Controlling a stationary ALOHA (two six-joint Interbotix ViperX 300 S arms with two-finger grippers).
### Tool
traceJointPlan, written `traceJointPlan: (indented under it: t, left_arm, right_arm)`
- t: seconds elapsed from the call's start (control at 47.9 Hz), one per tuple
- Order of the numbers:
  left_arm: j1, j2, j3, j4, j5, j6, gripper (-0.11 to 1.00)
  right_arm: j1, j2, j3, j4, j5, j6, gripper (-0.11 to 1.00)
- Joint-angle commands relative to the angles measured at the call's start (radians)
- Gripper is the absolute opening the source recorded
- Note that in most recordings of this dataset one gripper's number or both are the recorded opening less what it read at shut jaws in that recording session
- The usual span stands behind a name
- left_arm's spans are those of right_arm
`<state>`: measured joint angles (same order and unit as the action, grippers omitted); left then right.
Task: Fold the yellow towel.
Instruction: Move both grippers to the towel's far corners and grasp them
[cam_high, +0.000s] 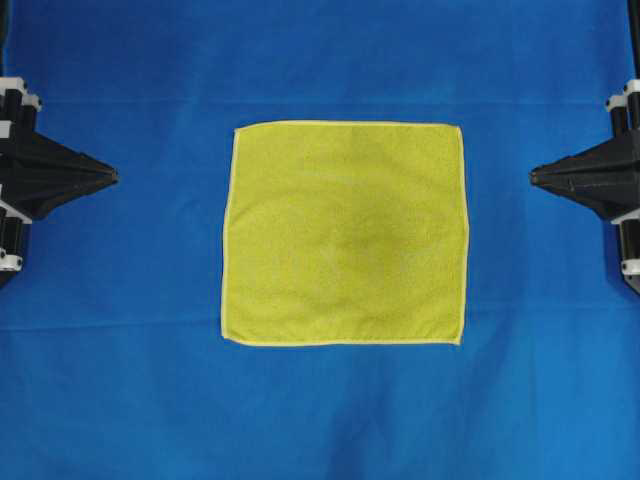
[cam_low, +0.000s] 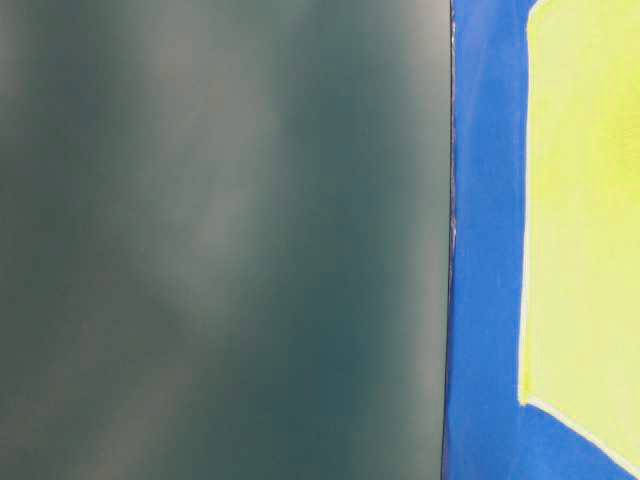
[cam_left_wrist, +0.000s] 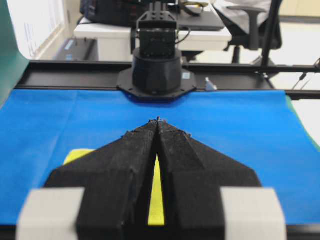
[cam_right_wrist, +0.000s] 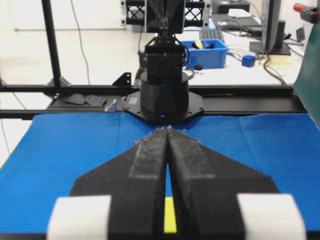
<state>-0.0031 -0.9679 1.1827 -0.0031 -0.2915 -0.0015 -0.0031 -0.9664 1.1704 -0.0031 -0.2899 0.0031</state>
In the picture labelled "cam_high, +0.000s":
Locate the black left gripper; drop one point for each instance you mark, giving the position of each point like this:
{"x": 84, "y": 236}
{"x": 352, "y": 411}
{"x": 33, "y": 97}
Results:
{"x": 20, "y": 108}

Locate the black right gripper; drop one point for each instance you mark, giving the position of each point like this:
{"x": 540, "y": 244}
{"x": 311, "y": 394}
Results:
{"x": 610, "y": 156}

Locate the yellow-green square towel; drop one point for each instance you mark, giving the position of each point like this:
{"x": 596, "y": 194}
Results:
{"x": 345, "y": 232}

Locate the blue table cloth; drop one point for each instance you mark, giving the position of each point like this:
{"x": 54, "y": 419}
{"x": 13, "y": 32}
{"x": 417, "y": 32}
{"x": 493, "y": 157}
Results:
{"x": 112, "y": 361}

